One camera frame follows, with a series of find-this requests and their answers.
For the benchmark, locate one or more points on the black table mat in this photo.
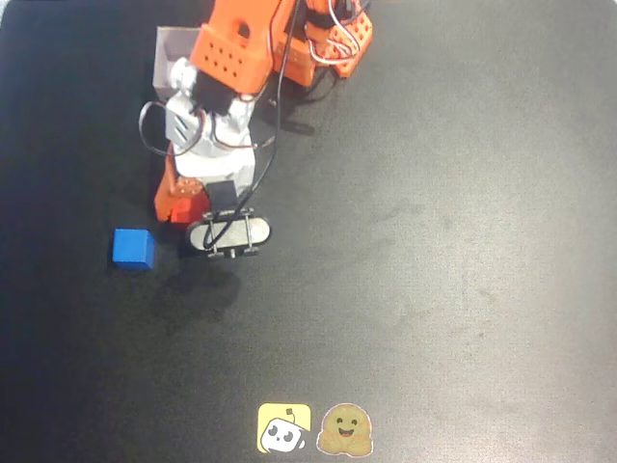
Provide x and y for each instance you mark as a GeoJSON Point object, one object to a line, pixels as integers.
{"type": "Point", "coordinates": [434, 241]}

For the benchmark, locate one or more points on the white box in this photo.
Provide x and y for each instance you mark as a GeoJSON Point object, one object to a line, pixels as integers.
{"type": "Point", "coordinates": [166, 53]}

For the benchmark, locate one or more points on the blue cube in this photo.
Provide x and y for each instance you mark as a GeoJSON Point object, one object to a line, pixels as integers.
{"type": "Point", "coordinates": [131, 246]}

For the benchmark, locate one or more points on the red cube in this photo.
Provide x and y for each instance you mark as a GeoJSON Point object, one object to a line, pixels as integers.
{"type": "Point", "coordinates": [190, 212]}

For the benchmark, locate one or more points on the yellow robot sticker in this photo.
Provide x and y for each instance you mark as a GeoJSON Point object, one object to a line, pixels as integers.
{"type": "Point", "coordinates": [282, 427]}

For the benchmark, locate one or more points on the hugging face emoji sticker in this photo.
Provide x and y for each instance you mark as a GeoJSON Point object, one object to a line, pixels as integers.
{"type": "Point", "coordinates": [344, 429]}

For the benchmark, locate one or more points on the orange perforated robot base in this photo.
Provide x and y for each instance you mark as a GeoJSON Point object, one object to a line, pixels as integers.
{"type": "Point", "coordinates": [359, 36]}

